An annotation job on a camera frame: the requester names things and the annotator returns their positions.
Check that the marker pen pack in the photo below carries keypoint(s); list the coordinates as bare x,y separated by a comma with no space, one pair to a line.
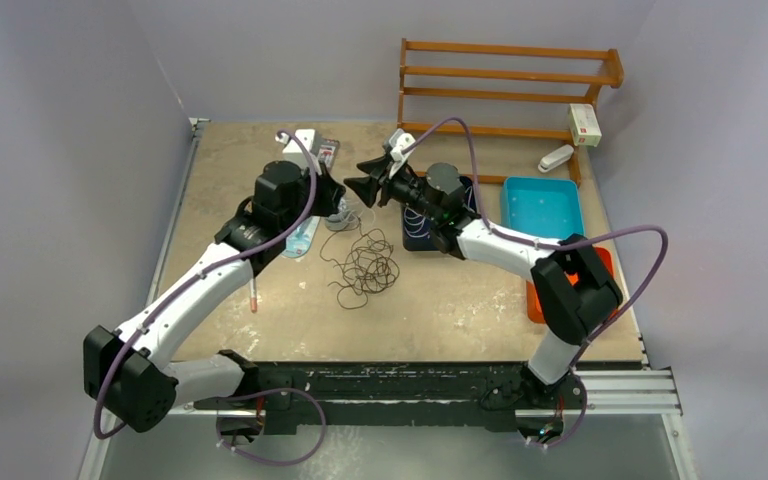
327,151

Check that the wooden rack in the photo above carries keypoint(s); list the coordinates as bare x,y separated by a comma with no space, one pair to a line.
610,74

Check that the dark blue tray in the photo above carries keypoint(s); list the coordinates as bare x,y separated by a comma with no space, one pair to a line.
416,236

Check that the cleaning gel jar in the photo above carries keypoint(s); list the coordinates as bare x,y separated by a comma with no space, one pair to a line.
342,221

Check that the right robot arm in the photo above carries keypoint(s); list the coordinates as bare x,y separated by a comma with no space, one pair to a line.
575,290

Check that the orange tray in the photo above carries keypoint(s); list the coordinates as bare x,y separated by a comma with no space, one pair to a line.
533,307

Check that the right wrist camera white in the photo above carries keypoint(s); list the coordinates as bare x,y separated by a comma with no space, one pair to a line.
396,151

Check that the white staples box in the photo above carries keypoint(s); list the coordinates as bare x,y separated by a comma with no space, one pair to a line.
583,125

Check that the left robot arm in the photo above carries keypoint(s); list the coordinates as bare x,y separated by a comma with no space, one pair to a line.
130,371

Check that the white stapler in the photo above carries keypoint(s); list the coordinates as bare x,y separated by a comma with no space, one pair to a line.
556,158

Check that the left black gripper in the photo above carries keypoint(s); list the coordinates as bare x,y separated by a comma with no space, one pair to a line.
330,191

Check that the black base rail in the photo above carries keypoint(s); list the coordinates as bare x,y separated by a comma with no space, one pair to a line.
493,395

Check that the red pen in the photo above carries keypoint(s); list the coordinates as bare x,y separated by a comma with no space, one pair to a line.
253,296

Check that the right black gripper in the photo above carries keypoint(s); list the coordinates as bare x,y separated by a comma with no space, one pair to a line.
368,188

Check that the light blue tray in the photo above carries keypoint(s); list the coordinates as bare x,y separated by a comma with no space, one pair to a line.
542,207

